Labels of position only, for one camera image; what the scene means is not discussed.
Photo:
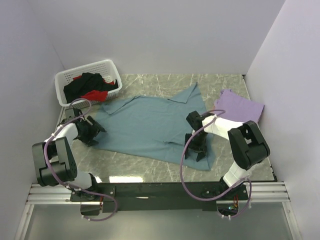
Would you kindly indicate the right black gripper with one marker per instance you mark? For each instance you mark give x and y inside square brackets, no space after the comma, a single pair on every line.
[191,147]

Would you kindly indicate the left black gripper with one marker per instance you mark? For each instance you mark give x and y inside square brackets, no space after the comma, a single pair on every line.
[94,130]

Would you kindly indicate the blue t shirt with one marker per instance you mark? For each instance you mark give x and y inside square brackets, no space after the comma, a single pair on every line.
[153,127]

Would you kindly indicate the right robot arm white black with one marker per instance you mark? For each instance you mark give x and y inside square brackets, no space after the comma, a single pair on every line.
[248,146]

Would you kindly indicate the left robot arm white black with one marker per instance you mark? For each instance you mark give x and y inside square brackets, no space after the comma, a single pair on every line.
[54,155]

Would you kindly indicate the red t shirt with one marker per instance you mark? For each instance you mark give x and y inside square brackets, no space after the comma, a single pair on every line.
[95,95]

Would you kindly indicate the black t shirt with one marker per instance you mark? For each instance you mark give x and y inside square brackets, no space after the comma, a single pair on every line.
[85,86]

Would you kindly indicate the white plastic laundry basket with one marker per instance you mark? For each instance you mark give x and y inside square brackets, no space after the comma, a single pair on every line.
[96,82]

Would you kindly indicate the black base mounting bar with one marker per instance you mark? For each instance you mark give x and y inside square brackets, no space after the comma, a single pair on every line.
[156,196]

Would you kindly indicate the folded purple t shirt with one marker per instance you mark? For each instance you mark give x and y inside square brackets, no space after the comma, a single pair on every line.
[237,108]

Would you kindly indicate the aluminium frame rail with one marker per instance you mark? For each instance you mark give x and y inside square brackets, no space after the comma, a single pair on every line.
[258,192]

